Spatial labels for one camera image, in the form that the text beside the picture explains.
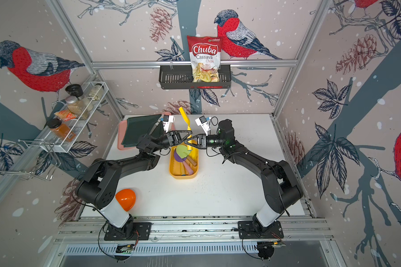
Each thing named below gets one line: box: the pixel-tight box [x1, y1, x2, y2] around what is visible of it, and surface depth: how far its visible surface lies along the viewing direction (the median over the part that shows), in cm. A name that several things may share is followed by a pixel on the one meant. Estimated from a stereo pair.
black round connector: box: [256, 241, 275, 260], surface depth 71 cm
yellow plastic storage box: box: [169, 145, 199, 180], surface depth 94 cm
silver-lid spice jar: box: [65, 95, 90, 120], surface depth 74 cm
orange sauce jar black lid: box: [46, 117, 77, 142], surface depth 66 cm
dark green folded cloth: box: [121, 114, 166, 148], surface depth 117 cm
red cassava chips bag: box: [187, 35, 223, 83], surface depth 85 cm
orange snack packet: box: [54, 110, 77, 122], surface depth 71 cm
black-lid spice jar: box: [64, 83, 85, 100], surface depth 75 cm
